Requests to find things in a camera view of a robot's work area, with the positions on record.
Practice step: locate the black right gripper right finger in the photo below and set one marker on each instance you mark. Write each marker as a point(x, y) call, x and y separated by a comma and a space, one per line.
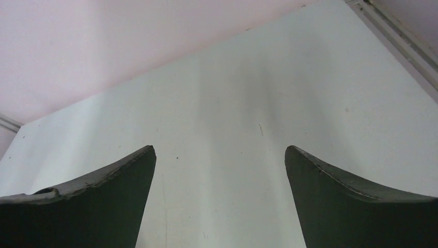
point(337, 208)

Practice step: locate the aluminium frame rail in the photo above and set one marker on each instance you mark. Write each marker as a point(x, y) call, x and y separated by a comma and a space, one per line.
point(10, 124)
point(417, 58)

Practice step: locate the aluminium frame rail left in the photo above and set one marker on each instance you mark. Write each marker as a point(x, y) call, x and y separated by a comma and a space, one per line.
point(10, 124)

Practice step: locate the aluminium frame rail right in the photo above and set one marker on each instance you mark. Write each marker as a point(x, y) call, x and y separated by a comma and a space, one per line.
point(417, 58)

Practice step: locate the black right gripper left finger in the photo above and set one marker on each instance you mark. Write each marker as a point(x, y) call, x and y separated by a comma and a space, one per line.
point(103, 208)

